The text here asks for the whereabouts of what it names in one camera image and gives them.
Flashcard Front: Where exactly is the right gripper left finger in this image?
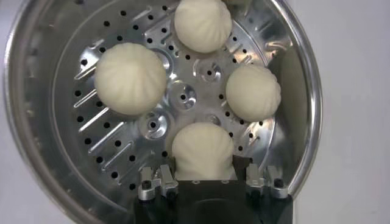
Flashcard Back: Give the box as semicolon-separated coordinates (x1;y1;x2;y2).
137;156;179;201

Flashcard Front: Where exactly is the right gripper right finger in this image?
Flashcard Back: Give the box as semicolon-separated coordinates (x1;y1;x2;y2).
233;155;289;199

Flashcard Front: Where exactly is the white steamed baozi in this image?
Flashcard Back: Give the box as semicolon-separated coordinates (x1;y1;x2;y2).
171;122;238;181
173;0;233;54
93;41;168;116
225;64;282;122

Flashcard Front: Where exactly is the stainless steel steamer pot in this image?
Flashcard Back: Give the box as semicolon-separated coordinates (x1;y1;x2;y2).
2;0;324;224

